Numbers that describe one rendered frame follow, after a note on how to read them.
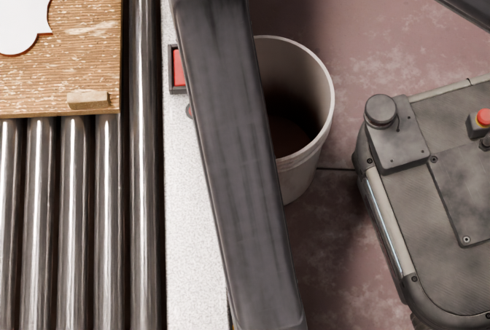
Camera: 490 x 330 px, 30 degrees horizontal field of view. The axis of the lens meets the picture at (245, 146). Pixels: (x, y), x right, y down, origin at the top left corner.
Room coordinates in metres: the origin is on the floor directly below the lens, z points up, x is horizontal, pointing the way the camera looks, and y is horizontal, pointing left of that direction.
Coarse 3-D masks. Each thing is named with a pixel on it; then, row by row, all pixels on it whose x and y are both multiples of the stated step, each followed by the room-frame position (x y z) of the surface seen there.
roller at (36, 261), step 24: (48, 120) 0.56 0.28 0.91; (48, 144) 0.53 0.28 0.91; (48, 168) 0.49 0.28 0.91; (24, 192) 0.46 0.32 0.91; (48, 192) 0.45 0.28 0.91; (24, 216) 0.42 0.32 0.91; (48, 216) 0.42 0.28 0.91; (24, 240) 0.39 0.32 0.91; (48, 240) 0.38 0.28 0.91; (24, 264) 0.35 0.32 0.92; (48, 264) 0.35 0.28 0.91; (24, 288) 0.32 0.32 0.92; (48, 288) 0.32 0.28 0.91; (24, 312) 0.29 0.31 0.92; (48, 312) 0.29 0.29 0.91
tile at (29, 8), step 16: (0, 0) 0.76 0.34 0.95; (16, 0) 0.75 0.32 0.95; (32, 0) 0.75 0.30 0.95; (48, 0) 0.75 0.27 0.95; (0, 16) 0.73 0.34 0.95; (16, 16) 0.73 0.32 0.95; (32, 16) 0.72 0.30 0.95; (0, 32) 0.70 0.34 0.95; (16, 32) 0.70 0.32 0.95; (32, 32) 0.70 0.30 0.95; (48, 32) 0.69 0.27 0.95; (0, 48) 0.67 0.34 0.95; (16, 48) 0.67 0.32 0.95
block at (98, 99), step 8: (72, 96) 0.58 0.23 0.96; (80, 96) 0.57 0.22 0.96; (88, 96) 0.57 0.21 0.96; (96, 96) 0.57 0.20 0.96; (104, 96) 0.57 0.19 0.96; (72, 104) 0.57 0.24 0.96; (80, 104) 0.57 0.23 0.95; (88, 104) 0.57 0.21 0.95; (96, 104) 0.57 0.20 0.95; (104, 104) 0.57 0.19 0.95
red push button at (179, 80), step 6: (174, 54) 0.65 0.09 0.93; (174, 60) 0.63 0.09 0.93; (180, 60) 0.63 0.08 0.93; (174, 66) 0.62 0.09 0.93; (180, 66) 0.62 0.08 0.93; (174, 72) 0.62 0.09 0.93; (180, 72) 0.61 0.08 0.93; (174, 78) 0.61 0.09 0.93; (180, 78) 0.60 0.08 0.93; (174, 84) 0.60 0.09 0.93; (180, 84) 0.60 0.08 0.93
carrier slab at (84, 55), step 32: (64, 0) 0.75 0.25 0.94; (96, 0) 0.75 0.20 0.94; (64, 32) 0.70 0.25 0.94; (96, 32) 0.69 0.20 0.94; (0, 64) 0.65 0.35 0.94; (32, 64) 0.65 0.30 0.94; (64, 64) 0.64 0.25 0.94; (96, 64) 0.64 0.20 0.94; (0, 96) 0.60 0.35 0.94; (32, 96) 0.60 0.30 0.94; (64, 96) 0.59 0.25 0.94
